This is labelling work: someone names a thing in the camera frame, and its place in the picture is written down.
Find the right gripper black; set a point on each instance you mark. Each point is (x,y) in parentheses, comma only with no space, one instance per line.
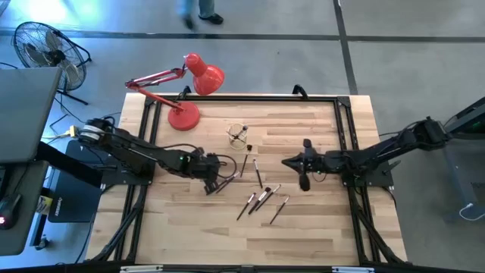
(307,146)

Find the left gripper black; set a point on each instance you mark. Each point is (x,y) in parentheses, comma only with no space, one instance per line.
(207,167)

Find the thick black makeup brush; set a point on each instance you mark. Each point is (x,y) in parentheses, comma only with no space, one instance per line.
(229,182)

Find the dark-headed black makeup brush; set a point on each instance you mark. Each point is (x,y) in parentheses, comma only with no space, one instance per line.
(246,157)

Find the fluffy-headed thick makeup brush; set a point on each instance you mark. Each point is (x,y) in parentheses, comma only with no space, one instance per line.
(260,200)

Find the thin black makeup brush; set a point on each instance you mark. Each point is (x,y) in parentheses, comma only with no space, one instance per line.
(242,132)

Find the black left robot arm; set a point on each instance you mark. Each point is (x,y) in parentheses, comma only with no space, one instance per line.
(132,149)

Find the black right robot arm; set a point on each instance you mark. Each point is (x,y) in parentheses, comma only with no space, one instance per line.
(379,153)

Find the red desk lamp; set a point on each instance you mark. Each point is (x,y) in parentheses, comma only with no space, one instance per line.
(183,117)

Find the white label strip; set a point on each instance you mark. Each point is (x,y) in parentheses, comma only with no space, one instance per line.
(140,269)
(352,270)

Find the black storage box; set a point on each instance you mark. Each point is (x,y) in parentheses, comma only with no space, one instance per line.
(76,197)

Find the black support beam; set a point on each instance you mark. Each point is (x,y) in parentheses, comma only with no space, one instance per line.
(68,165)

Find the yellow power plug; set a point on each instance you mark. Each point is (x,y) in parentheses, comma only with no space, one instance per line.
(72,131)

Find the person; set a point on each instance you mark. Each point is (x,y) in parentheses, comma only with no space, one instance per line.
(207,5)

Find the grey desk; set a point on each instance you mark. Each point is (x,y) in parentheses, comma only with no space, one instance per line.
(22,235)

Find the grey monitor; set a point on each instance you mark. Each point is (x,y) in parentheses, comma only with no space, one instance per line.
(26,113)

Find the black floor fan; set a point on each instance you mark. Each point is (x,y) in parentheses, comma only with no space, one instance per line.
(57,57)

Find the black computer mouse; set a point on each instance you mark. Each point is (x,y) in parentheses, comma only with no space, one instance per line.
(9,210)

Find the black aluminium table frame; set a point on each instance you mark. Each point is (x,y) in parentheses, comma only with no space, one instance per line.
(246,98)

